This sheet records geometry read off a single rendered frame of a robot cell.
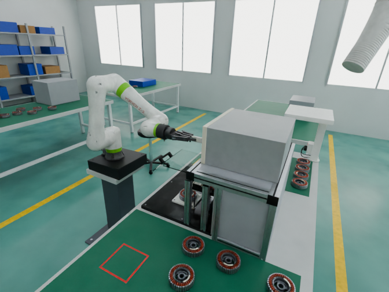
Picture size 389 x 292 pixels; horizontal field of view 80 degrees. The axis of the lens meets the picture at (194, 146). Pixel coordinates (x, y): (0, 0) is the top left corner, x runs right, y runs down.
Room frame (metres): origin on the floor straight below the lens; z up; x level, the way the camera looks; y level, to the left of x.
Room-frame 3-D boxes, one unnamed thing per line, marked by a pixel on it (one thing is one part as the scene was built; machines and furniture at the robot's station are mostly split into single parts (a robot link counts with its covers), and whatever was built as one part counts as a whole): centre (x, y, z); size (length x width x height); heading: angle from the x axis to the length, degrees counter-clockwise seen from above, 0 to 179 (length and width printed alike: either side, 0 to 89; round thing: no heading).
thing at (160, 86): (5.37, 1.23, 0.38); 1.90 x 0.90 x 0.75; 154
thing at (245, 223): (0.88, -0.24, 0.91); 0.28 x 0.03 x 0.32; 64
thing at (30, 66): (6.45, 4.44, 0.92); 0.42 x 0.36 x 0.28; 63
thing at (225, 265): (0.78, -0.18, 0.77); 0.11 x 0.11 x 0.04
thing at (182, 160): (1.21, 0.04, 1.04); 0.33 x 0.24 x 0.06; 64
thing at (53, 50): (7.08, 4.12, 1.37); 0.42 x 0.42 x 0.19; 64
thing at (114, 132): (1.67, 0.65, 0.99); 0.16 x 0.13 x 0.19; 158
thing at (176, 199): (1.24, 0.03, 0.78); 0.15 x 0.15 x 0.01; 64
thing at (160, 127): (1.36, 0.19, 1.18); 0.09 x 0.06 x 0.12; 154
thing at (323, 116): (1.90, -0.95, 0.98); 0.37 x 0.35 x 0.46; 154
